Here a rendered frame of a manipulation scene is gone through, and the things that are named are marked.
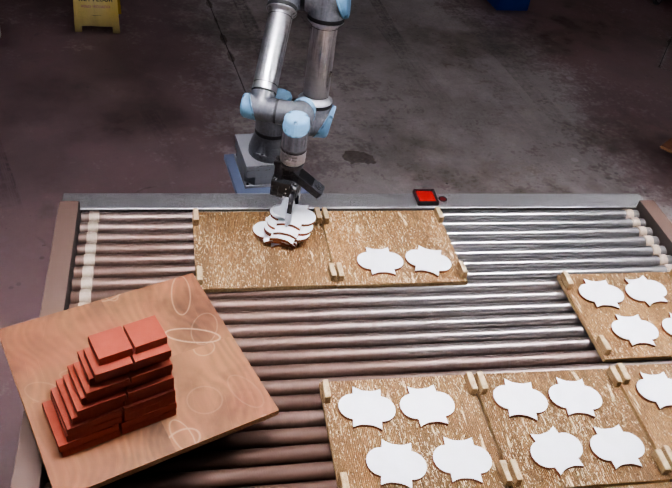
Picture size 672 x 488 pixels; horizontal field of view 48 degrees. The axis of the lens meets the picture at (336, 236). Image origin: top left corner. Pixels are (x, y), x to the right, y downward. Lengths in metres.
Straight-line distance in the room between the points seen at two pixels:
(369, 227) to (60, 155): 2.33
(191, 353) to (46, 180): 2.45
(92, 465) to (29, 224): 2.35
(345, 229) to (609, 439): 1.00
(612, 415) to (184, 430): 1.11
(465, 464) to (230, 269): 0.87
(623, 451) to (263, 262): 1.11
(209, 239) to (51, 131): 2.37
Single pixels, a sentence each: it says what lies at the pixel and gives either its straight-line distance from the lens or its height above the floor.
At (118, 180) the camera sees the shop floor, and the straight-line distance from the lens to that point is 4.15.
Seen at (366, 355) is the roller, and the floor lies 0.91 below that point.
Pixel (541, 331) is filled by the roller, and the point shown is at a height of 0.92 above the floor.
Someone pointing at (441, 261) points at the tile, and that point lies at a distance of 2.37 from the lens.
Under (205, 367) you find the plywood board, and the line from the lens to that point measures 1.84.
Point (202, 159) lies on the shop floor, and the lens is 4.31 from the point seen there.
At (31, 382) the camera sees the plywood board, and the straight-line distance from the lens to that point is 1.86.
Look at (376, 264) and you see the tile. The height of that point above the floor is 0.95.
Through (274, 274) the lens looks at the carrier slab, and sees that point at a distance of 2.23.
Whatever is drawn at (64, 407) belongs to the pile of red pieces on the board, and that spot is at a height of 1.13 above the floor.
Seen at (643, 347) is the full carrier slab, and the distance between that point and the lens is 2.38.
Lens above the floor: 2.46
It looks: 40 degrees down
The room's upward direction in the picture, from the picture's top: 10 degrees clockwise
